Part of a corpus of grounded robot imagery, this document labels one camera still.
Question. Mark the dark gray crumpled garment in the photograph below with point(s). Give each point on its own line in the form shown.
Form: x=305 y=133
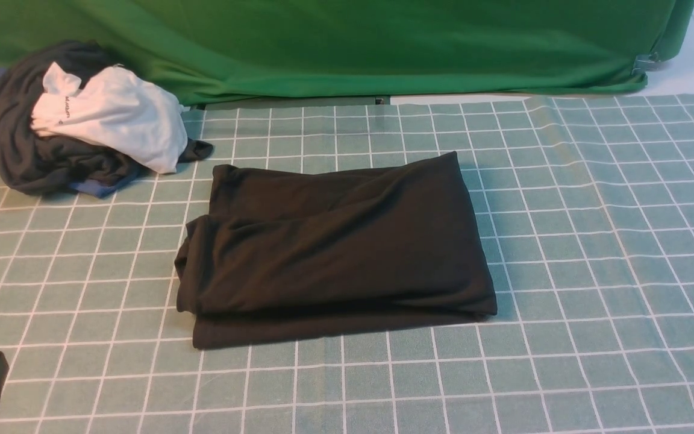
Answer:
x=37 y=165

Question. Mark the metal binder clip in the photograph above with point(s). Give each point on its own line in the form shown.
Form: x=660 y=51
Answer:
x=646 y=63

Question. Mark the dark gray long-sleeved shirt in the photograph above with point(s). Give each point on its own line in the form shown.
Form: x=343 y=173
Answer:
x=281 y=256

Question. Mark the green checkered tablecloth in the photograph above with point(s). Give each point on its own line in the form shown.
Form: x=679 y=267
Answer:
x=586 y=208

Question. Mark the green backdrop cloth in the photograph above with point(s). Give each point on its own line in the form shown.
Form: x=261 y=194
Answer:
x=211 y=51

